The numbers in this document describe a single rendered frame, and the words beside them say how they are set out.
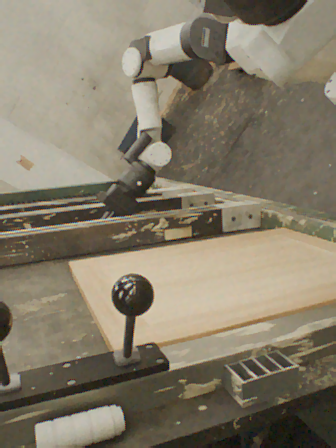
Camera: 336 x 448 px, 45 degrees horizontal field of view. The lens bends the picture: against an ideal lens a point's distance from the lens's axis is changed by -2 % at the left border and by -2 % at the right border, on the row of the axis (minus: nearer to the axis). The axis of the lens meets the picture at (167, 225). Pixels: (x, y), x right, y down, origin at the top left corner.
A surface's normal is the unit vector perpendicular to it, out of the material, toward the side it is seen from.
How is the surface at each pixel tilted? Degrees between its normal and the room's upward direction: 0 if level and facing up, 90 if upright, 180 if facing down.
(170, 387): 90
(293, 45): 106
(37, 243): 90
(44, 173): 90
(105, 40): 90
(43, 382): 55
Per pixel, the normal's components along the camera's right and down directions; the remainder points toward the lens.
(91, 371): -0.06, -0.98
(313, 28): 0.24, 0.73
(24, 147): 0.30, 0.26
